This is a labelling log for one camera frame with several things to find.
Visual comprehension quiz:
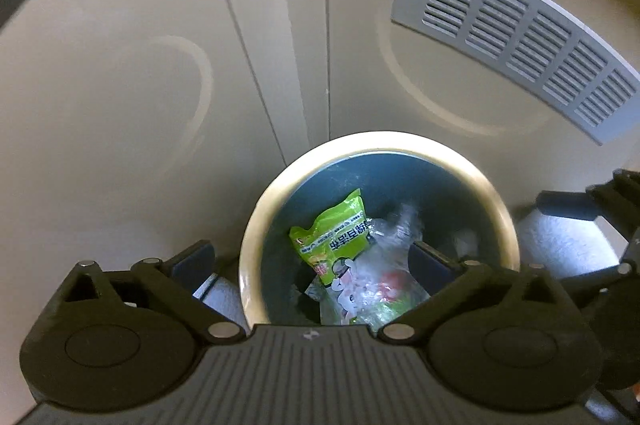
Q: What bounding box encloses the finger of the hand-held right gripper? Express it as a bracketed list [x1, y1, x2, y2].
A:
[565, 261, 637, 312]
[536, 169, 640, 247]

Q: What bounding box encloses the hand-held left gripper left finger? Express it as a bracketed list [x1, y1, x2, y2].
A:
[64, 239, 242, 342]

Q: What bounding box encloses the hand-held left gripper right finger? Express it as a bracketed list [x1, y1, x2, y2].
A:
[377, 241, 568, 342]

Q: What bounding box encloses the clear printed plastic bag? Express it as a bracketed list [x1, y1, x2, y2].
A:
[320, 204, 432, 327]

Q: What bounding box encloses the blue bin with cream rim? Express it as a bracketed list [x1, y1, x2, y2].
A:
[239, 131, 521, 327]

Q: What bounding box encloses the green snack packet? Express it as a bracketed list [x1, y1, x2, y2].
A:
[289, 188, 377, 287]

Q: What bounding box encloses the grey vent grille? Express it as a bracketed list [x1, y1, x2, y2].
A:
[390, 0, 640, 146]

